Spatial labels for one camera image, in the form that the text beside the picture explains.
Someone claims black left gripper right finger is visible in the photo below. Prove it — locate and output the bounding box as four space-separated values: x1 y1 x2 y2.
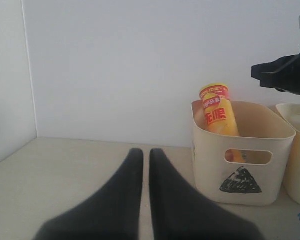
149 148 259 240

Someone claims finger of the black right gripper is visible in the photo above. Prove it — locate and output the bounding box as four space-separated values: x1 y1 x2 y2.
251 55 300 92

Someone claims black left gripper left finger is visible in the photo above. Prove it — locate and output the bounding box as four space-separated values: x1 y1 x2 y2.
34 148 143 240

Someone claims yellow Lay's chip can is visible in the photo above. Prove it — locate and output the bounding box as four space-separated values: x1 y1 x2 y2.
198 83 248 166

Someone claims cream bin with triangle mark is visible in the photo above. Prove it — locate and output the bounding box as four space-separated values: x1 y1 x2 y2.
191 101 296 206

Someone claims cream bin with square mark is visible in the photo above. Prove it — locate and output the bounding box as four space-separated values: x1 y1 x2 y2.
275 103 300 205

